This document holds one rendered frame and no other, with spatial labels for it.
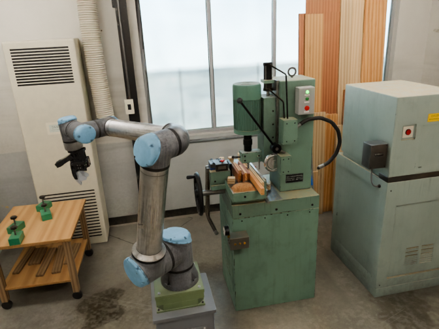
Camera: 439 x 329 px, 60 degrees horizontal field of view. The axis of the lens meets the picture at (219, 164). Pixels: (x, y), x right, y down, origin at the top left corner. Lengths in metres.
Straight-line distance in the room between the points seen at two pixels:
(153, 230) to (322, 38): 2.68
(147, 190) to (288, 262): 1.42
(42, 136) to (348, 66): 2.82
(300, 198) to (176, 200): 1.74
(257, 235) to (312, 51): 1.94
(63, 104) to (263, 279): 2.06
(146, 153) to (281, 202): 1.23
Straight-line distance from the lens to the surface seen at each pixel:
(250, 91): 2.28
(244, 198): 2.28
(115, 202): 3.87
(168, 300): 1.94
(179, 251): 1.82
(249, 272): 2.61
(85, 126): 1.87
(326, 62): 3.83
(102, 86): 3.38
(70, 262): 2.93
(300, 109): 2.31
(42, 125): 3.38
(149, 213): 1.54
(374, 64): 4.05
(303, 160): 2.48
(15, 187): 3.94
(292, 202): 2.44
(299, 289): 2.82
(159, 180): 1.46
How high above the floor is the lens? 1.84
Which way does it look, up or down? 20 degrees down
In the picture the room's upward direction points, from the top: 3 degrees counter-clockwise
